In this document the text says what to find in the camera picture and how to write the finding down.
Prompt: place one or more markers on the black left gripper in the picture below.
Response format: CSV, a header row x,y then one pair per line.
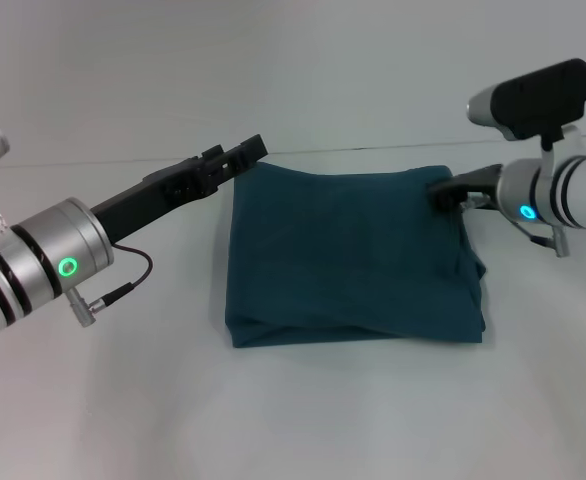
x,y
153,197

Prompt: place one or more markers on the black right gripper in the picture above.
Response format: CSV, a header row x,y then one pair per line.
x,y
478,182

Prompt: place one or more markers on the teal blue printed t-shirt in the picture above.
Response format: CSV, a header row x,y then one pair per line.
x,y
353,260

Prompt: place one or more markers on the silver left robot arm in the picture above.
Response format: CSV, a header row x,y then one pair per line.
x,y
33,260

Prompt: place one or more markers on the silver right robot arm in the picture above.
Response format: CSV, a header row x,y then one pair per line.
x,y
558,190

